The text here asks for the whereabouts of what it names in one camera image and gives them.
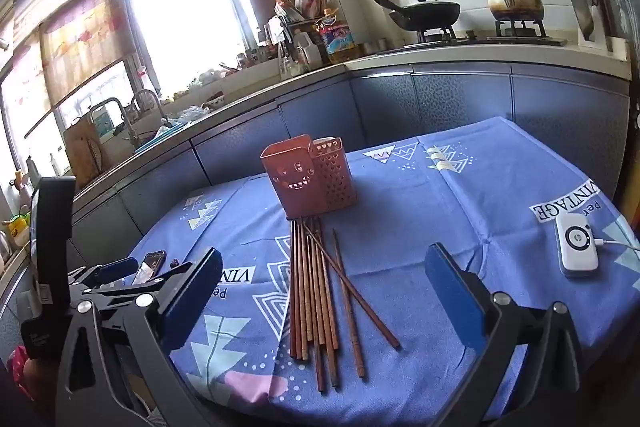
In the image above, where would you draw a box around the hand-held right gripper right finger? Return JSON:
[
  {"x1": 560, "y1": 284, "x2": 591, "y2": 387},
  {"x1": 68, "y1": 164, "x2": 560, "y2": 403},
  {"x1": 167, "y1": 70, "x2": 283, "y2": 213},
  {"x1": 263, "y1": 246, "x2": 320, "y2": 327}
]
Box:
[{"x1": 424, "y1": 243, "x2": 585, "y2": 427}]

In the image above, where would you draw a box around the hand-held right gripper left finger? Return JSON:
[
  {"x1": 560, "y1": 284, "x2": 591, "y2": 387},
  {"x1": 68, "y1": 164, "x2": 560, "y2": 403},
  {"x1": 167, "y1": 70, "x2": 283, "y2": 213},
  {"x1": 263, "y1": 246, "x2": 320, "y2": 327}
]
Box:
[{"x1": 54, "y1": 247, "x2": 224, "y2": 427}]

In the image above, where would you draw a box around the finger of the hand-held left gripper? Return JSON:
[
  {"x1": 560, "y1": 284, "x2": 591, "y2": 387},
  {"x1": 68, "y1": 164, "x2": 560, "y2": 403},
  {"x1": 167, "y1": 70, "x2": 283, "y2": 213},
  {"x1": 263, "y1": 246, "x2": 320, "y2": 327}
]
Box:
[
  {"x1": 80, "y1": 276, "x2": 157, "y2": 304},
  {"x1": 67, "y1": 257, "x2": 140, "y2": 294}
]

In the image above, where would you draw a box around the person's left forearm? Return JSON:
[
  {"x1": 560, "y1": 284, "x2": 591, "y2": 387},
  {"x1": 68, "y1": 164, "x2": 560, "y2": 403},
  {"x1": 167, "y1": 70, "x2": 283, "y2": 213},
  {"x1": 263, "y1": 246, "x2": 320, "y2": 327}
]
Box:
[{"x1": 5, "y1": 344, "x2": 58, "y2": 414}]

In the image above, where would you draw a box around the black smartphone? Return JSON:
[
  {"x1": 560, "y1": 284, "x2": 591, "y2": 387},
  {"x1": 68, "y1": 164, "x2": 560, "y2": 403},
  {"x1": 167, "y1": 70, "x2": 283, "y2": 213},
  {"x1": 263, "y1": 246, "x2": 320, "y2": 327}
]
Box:
[{"x1": 132, "y1": 250, "x2": 167, "y2": 286}]

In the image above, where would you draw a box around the blue printed tablecloth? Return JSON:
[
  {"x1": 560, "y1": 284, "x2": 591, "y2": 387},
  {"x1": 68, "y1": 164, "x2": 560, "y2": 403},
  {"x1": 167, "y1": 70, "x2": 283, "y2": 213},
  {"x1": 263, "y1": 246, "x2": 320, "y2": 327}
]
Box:
[{"x1": 125, "y1": 116, "x2": 640, "y2": 427}]

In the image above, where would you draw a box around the wooden cutting board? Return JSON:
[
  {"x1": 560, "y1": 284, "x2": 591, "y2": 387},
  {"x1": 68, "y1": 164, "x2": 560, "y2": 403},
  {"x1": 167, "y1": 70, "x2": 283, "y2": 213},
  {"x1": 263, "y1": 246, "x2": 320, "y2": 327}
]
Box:
[{"x1": 63, "y1": 116, "x2": 109, "y2": 190}]

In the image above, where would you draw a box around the bundle of wooden chopsticks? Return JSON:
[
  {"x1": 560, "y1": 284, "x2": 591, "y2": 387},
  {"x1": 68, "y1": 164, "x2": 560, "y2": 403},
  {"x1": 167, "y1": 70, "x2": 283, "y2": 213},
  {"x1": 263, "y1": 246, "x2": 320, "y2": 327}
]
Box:
[{"x1": 288, "y1": 216, "x2": 402, "y2": 394}]

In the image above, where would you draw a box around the white portable device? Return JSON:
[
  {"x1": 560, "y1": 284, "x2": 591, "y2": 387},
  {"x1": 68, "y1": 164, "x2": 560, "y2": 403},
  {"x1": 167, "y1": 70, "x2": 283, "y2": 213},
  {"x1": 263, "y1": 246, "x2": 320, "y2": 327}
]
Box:
[{"x1": 553, "y1": 212, "x2": 599, "y2": 278}]

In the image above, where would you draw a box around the angular metal faucet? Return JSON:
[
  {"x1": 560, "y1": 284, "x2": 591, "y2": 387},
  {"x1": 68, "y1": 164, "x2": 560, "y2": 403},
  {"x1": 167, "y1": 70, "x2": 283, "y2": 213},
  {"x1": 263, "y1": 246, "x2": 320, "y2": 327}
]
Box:
[{"x1": 89, "y1": 97, "x2": 138, "y2": 148}]

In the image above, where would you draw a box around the curved metal faucet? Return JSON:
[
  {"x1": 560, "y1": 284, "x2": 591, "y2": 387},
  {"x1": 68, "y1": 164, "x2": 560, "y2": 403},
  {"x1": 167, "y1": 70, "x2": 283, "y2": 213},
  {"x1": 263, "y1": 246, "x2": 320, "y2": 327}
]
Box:
[{"x1": 129, "y1": 89, "x2": 167, "y2": 130}]

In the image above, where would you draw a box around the pink perforated utensil holder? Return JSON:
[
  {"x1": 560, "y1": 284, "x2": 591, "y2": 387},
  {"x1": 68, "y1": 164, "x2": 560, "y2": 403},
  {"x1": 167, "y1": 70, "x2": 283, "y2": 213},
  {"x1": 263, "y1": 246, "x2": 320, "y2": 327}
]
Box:
[{"x1": 260, "y1": 134, "x2": 357, "y2": 221}]

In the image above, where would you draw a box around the patterned window blind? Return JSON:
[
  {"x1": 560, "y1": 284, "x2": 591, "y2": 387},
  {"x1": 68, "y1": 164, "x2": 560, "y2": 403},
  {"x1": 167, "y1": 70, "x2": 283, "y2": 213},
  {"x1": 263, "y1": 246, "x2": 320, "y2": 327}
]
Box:
[{"x1": 39, "y1": 0, "x2": 137, "y2": 108}]

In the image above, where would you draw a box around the gas stove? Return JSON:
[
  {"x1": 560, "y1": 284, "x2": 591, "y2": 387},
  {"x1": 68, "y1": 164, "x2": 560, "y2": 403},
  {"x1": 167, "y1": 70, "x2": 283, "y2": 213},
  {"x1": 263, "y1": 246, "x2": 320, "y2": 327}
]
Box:
[{"x1": 375, "y1": 21, "x2": 569, "y2": 56}]

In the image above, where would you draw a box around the white plastic jug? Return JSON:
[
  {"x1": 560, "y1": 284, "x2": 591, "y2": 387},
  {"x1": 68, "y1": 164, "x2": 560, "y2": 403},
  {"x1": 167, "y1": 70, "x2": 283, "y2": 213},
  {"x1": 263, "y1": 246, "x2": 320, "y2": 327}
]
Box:
[{"x1": 292, "y1": 32, "x2": 324, "y2": 72}]

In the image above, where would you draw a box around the yellow cooking oil bottle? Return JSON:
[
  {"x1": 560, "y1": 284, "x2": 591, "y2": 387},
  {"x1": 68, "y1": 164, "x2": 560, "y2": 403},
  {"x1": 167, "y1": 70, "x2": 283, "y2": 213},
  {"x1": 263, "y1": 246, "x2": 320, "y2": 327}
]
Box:
[{"x1": 320, "y1": 9, "x2": 357, "y2": 66}]

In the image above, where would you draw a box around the black frying pan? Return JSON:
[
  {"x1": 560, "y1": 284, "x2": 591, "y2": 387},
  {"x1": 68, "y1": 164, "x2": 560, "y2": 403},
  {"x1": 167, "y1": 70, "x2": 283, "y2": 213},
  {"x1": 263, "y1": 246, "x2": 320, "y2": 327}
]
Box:
[{"x1": 373, "y1": 0, "x2": 461, "y2": 32}]

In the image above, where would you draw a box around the white cable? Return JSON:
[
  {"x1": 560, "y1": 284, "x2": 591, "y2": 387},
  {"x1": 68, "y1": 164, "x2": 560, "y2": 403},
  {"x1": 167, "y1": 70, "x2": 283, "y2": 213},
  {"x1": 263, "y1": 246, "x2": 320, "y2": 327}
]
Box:
[{"x1": 596, "y1": 239, "x2": 640, "y2": 253}]

